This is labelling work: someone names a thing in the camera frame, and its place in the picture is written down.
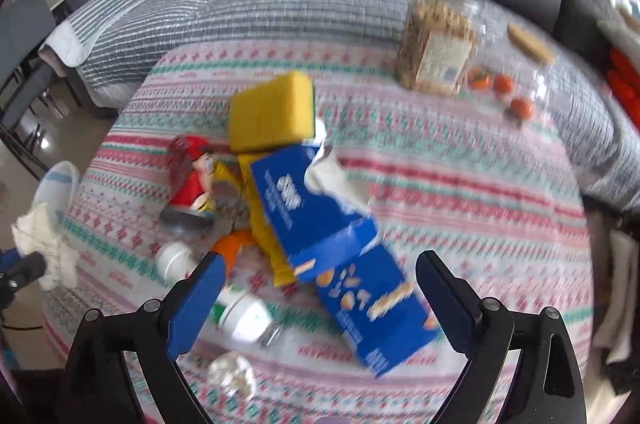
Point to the tan oblong snack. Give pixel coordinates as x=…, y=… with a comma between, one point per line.
x=530, y=42

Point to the yellow plastic wrapper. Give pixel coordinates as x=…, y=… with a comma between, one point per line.
x=265, y=234

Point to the crumpled clear plastic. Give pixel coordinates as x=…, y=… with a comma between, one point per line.
x=231, y=374

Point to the red cloth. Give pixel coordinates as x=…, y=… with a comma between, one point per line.
x=625, y=79

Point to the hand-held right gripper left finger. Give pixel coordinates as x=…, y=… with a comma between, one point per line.
x=196, y=304

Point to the red green patterned blanket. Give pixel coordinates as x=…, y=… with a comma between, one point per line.
x=450, y=184

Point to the white plastic bin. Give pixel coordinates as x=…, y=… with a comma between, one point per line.
x=60, y=184

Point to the small white plastic bottle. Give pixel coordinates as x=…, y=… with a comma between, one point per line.
x=172, y=256

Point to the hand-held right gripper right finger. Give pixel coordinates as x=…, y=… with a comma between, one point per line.
x=445, y=299

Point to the clear pasta container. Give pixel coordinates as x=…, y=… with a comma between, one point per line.
x=440, y=54

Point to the white cloth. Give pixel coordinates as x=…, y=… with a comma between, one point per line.
x=620, y=304

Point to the white bottle with green label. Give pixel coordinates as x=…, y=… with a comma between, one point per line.
x=245, y=316

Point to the orange wrapper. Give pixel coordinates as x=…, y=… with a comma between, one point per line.
x=235, y=244

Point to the small orange fruit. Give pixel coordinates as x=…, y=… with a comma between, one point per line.
x=480, y=79
x=503, y=84
x=522, y=108

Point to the blue cardboard snack box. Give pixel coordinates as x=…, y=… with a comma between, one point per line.
x=320, y=214

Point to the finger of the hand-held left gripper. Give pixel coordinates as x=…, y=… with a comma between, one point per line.
x=24, y=269

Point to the yellow sponge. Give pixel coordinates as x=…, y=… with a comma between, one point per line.
x=270, y=114

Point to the red toy figure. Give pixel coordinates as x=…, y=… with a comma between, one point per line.
x=192, y=184

